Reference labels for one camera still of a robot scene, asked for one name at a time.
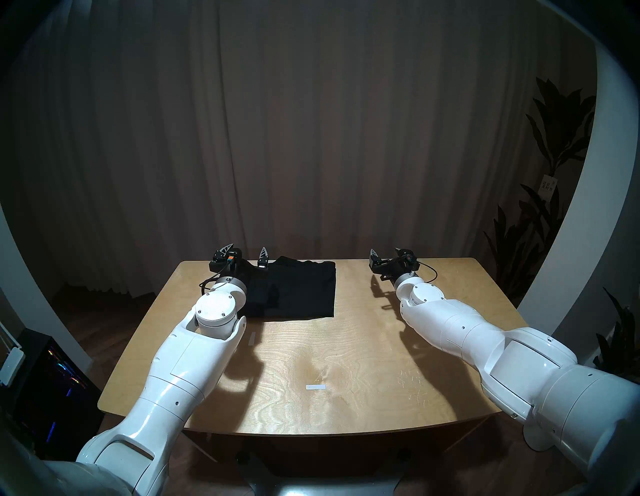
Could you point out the brown pleated curtain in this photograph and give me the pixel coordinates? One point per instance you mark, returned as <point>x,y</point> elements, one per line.
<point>300,150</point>

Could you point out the grey metal pedestal base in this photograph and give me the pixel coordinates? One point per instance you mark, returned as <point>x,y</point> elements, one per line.
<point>325,482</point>

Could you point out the black computer tower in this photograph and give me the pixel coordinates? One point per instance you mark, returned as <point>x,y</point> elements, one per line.
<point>50,390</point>

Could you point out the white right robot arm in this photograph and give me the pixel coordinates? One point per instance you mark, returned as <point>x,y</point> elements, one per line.
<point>500,345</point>

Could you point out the tall dark leafy plant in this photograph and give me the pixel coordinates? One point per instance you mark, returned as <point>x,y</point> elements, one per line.
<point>555,130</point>

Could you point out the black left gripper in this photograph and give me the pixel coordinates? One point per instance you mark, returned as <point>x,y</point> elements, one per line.
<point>232,267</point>

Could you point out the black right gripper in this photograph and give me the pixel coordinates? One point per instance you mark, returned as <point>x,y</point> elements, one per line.
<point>395,269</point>

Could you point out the black polo shirt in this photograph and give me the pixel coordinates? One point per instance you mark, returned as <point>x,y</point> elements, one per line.
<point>300,290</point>

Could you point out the white plant tag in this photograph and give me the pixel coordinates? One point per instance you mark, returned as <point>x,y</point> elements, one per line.
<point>548,185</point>

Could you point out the white curved arch panel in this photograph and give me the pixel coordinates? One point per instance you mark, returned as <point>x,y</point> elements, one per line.
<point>30,300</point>
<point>590,210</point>

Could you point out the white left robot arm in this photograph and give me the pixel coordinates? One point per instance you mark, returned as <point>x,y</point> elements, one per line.
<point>185,365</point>

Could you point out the small dark leafy plant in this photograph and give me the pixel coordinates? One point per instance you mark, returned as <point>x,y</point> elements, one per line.
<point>622,340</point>

